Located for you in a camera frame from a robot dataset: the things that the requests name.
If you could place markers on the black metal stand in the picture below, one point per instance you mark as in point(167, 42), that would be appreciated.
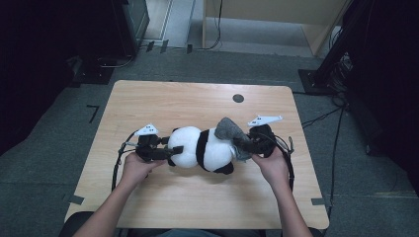
point(339, 39)

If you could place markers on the dark curtain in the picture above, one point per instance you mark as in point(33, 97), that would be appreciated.
point(29, 65)
point(388, 82)

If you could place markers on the black cabinet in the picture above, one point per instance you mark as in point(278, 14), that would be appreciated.
point(131, 26)

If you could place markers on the person's left hand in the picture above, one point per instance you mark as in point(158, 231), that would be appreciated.
point(138, 171)

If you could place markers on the black chair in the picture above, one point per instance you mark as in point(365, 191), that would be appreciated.
point(70, 225)

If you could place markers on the light wooden cabinet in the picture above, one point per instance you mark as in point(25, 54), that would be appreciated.
point(270, 10)

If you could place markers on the grey towel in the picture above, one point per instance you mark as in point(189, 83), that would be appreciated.
point(229, 130)

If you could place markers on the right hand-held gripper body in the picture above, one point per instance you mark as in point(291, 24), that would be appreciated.
point(262, 141)

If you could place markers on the panda plush toy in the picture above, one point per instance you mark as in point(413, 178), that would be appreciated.
point(187, 144)

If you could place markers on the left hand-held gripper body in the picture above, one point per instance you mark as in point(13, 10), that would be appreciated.
point(146, 146)

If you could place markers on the black stand base plate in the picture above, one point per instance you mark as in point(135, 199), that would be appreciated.
point(313, 82)

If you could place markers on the black flat floor base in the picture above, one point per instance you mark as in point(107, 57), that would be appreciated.
point(94, 74)

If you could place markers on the person's right hand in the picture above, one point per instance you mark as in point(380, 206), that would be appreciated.
point(273, 168)

